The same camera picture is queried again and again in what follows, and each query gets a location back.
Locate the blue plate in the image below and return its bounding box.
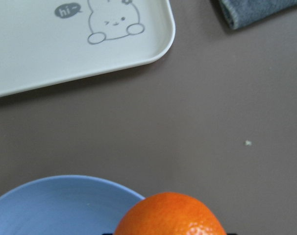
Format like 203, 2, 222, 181
0, 175, 144, 235

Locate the orange mandarin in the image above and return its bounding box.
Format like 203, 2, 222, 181
114, 192, 227, 235

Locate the cream rabbit tray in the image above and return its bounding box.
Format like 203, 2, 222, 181
0, 0, 175, 97

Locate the grey folded cloth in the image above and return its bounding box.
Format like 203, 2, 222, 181
219, 0, 297, 30

